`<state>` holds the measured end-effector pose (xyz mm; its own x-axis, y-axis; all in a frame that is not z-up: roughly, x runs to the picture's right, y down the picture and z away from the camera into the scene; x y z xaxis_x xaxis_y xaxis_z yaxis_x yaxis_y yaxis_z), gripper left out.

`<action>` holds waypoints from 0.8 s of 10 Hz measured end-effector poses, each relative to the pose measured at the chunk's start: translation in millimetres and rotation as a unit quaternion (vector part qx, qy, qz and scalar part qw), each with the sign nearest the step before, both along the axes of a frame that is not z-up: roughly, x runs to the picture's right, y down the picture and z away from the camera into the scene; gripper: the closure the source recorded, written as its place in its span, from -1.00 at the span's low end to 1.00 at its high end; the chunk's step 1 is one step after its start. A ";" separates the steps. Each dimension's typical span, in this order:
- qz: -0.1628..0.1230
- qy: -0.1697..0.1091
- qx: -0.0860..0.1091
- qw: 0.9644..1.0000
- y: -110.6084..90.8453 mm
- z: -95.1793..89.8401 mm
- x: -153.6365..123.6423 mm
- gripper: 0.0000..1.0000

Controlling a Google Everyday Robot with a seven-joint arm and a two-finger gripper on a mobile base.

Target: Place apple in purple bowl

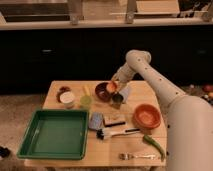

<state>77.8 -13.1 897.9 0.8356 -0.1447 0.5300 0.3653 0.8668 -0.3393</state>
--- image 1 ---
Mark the dark purple bowl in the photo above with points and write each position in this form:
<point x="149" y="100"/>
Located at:
<point x="102" y="93"/>

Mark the dark red small plate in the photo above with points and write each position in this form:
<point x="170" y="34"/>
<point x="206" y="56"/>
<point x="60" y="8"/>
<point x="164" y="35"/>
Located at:
<point x="61" y="91"/>

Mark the orange bowl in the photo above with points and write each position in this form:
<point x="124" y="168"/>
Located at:
<point x="147" y="116"/>

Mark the green chili pepper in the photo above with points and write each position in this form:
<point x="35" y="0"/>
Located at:
<point x="155" y="144"/>

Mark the green plastic tray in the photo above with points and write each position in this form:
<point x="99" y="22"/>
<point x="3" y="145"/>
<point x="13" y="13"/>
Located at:
<point x="55" y="134"/>

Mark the tipped metal can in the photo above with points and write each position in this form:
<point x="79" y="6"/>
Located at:
<point x="122" y="95"/>

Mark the black and white brush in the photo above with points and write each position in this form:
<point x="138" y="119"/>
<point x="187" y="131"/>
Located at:
<point x="106" y="133"/>

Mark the green cup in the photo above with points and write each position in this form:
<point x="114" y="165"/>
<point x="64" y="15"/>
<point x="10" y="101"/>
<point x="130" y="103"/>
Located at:
<point x="85" y="102"/>

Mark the silver fork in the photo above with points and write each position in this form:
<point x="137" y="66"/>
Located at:
<point x="128" y="156"/>

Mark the grey blue sponge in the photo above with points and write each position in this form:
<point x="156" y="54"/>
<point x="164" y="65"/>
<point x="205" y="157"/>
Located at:
<point x="96" y="121"/>

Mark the orange apple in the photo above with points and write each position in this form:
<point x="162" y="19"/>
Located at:
<point x="111" y="87"/>

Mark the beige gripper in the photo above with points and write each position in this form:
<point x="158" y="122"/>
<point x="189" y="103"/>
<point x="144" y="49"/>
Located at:
<point x="124" y="74"/>

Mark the white cup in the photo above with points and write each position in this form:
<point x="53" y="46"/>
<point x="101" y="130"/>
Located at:
<point x="67" y="99"/>

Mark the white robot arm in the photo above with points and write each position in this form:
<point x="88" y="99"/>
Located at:
<point x="190" y="118"/>

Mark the brown block with black edge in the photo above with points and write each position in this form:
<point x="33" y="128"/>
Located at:
<point x="113" y="120"/>

